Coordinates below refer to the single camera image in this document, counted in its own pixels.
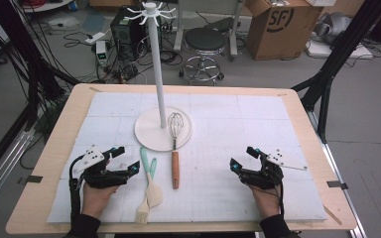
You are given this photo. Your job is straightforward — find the white power strip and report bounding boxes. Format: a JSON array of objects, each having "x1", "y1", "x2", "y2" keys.
[{"x1": 84, "y1": 32, "x2": 106, "y2": 45}]

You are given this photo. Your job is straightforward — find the black computer tower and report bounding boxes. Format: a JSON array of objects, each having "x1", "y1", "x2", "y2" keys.
[{"x1": 110, "y1": 6, "x2": 163, "y2": 61}]

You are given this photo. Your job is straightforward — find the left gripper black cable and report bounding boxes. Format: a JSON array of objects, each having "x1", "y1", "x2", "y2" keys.
[{"x1": 68, "y1": 157, "x2": 81, "y2": 220}]

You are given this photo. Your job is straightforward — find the wire whisk with wooden handle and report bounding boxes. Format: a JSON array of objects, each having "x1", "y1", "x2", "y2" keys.
[{"x1": 167, "y1": 112, "x2": 185, "y2": 190}]

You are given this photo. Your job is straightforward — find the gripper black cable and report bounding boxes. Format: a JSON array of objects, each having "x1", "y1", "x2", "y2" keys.
[
  {"x1": 276, "y1": 184, "x2": 286, "y2": 216},
  {"x1": 68, "y1": 157, "x2": 81, "y2": 220}
]

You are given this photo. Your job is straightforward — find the tangle of black cables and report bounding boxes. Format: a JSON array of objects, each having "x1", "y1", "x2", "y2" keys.
[{"x1": 95, "y1": 49, "x2": 184, "y2": 84}]

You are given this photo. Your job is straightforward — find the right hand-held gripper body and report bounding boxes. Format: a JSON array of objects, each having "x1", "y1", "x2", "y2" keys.
[{"x1": 238, "y1": 149, "x2": 309, "y2": 190}]

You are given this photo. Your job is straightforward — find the black round stool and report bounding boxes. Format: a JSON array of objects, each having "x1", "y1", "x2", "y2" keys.
[{"x1": 179, "y1": 27, "x2": 226, "y2": 85}]

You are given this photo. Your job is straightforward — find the white foam mat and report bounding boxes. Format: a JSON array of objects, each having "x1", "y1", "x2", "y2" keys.
[{"x1": 47, "y1": 91, "x2": 328, "y2": 224}]

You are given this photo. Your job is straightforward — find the person's right hand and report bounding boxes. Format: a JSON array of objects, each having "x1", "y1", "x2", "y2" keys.
[{"x1": 249, "y1": 185, "x2": 282, "y2": 220}]

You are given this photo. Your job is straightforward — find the green handled cream spatula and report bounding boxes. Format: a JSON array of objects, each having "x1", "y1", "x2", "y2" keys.
[{"x1": 139, "y1": 147, "x2": 164, "y2": 208}]

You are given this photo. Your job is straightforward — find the black metal stand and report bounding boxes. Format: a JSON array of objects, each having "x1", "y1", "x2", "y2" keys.
[
  {"x1": 291, "y1": 0, "x2": 381, "y2": 144},
  {"x1": 0, "y1": 0, "x2": 80, "y2": 133}
]

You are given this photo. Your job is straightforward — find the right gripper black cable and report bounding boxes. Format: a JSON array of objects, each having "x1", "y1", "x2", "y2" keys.
[{"x1": 276, "y1": 184, "x2": 286, "y2": 216}]

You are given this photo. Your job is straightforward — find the grey bag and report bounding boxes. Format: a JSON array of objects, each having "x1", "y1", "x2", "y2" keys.
[{"x1": 314, "y1": 12, "x2": 353, "y2": 44}]

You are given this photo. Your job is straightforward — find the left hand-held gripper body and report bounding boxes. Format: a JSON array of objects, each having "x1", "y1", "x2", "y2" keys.
[{"x1": 73, "y1": 144, "x2": 131, "y2": 190}]

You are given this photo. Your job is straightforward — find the white flat board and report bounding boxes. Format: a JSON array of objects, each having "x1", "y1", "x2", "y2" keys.
[{"x1": 306, "y1": 39, "x2": 375, "y2": 60}]

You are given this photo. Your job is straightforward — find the white hook rack stand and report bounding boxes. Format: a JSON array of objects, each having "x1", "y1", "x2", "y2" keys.
[{"x1": 124, "y1": 1, "x2": 193, "y2": 153}]

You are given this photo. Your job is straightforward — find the teal spatula with wooden handle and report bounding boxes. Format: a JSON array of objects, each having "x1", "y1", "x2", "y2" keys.
[{"x1": 135, "y1": 158, "x2": 158, "y2": 225}]

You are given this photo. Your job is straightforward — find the aluminium rail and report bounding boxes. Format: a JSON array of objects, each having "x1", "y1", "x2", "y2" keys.
[
  {"x1": 307, "y1": 110, "x2": 367, "y2": 238},
  {"x1": 0, "y1": 128, "x2": 35, "y2": 216}
]

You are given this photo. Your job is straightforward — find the person's left hand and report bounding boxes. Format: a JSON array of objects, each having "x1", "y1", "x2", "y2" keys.
[{"x1": 80, "y1": 182, "x2": 119, "y2": 217}]

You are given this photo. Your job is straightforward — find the white device with green display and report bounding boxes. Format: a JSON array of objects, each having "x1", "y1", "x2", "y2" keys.
[{"x1": 95, "y1": 40, "x2": 108, "y2": 67}]

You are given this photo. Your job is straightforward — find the large cardboard box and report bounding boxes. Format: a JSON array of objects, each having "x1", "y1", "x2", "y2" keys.
[{"x1": 245, "y1": 0, "x2": 323, "y2": 61}]

